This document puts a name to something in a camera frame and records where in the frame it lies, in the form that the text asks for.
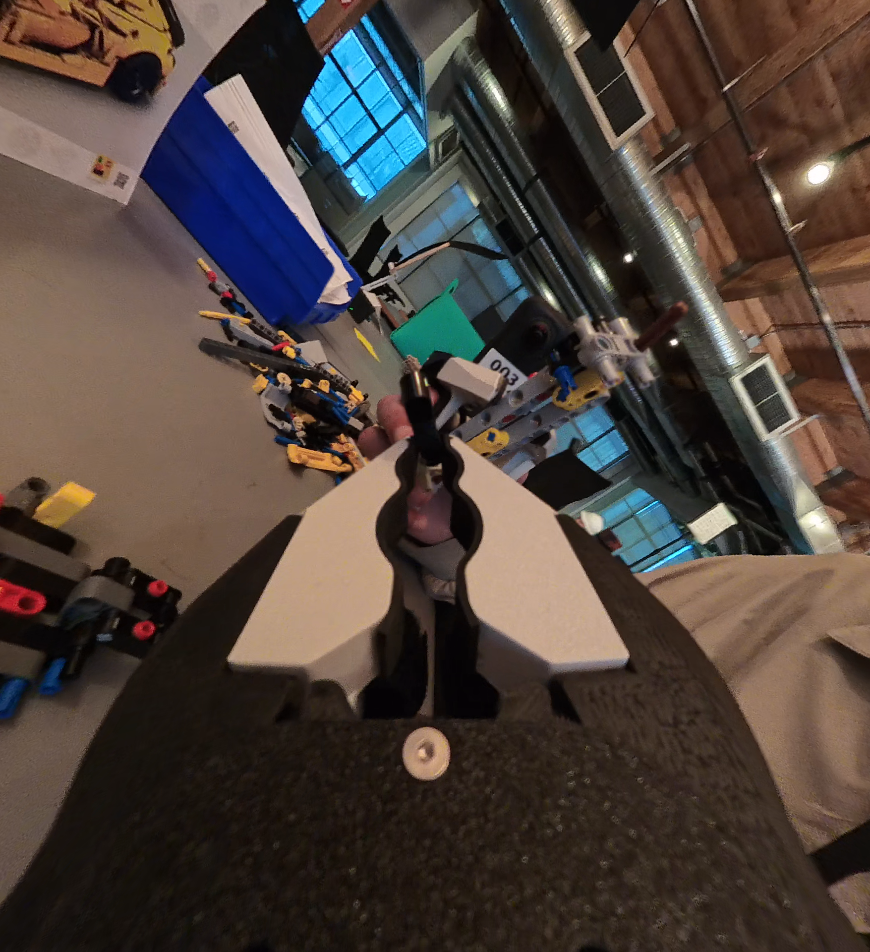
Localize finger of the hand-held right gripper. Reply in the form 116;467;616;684
436;356;506;409

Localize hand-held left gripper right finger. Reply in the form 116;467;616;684
447;438;629;715

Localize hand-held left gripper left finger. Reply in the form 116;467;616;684
229;439;414;715

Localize grey beam toy brick subassembly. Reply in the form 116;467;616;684
453;300;690;459

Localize small grey black toy connector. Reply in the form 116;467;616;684
399;356;445;487

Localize toy brick chassis assembly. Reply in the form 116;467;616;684
0;467;183;719

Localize grey desk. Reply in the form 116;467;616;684
0;75;407;930

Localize green felt bag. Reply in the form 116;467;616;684
389;278;490;368

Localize black folding screen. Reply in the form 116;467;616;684
523;445;616;511

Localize white articulated lamp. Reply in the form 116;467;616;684
360;238;511;315

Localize pile of mixed toy bricks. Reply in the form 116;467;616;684
195;257;374;475

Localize white hanging sign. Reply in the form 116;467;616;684
685;503;734;546

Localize white ceiling vent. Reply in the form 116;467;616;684
729;352;805;445
566;31;656;152

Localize blue plastic bin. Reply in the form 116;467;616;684
142;75;365;330

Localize white paper sheets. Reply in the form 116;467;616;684
205;75;354;306

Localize black board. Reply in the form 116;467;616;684
205;0;327;152

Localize grey instruction booklet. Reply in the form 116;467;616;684
0;0;266;206

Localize silver air duct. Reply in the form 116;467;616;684
503;0;845;557

